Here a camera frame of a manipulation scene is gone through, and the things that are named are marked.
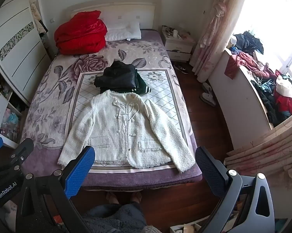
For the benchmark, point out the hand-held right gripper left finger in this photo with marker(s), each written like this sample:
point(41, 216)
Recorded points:
point(80, 172)

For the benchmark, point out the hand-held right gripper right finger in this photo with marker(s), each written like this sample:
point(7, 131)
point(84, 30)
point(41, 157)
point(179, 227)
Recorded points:
point(209, 172)

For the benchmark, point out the white tweed jacket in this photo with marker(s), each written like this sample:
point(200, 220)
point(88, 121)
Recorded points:
point(117, 131)

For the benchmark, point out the pile of mixed clothes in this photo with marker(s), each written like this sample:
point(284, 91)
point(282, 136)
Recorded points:
point(247, 63)

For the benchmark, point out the person's beige slipper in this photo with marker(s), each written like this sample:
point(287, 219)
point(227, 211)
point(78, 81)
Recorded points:
point(136, 197)
point(112, 197)

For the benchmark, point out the floral bed blanket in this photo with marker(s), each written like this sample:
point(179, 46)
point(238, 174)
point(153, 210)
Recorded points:
point(51, 97)

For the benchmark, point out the person's grey fleece clothing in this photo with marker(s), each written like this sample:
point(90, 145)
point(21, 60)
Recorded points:
point(117, 219)

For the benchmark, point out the white paper box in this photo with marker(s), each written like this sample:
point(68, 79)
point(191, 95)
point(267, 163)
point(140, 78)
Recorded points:
point(184, 228)

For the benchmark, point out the pink floral loose curtain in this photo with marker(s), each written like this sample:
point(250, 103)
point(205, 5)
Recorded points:
point(269, 155)

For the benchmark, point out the white slipper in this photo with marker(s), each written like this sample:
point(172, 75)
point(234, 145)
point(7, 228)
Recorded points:
point(206, 87)
point(208, 99)

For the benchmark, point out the white window bench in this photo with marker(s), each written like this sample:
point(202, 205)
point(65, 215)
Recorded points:
point(233, 97)

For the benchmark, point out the black folded jacket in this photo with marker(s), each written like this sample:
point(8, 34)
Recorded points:
point(117, 75)

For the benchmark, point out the dark green folded garment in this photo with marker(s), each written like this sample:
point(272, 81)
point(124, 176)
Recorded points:
point(142, 85)

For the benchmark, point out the dark sneakers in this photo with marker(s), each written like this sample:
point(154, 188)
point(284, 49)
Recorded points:
point(181, 68)

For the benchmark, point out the white wardrobe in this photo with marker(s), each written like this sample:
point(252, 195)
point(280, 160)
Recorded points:
point(15, 29)

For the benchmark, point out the red quilt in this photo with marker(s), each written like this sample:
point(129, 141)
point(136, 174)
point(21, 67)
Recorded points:
point(80, 34)

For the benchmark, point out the white nightstand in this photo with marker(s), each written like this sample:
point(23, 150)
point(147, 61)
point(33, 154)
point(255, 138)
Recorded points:
point(178, 46)

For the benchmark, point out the pink floral tied curtain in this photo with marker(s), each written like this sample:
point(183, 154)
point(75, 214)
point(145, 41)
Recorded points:
point(213, 41)

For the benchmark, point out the cream hanging cloth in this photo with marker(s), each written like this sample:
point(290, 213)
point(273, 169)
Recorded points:
point(37, 17)

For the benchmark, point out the white cup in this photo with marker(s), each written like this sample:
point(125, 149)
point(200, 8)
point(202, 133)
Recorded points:
point(175, 33)

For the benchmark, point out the white pillow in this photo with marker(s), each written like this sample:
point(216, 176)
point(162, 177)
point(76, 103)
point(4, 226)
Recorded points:
point(123, 32)

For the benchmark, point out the cream bed headboard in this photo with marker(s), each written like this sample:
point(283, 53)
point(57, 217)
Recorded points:
point(126, 12)

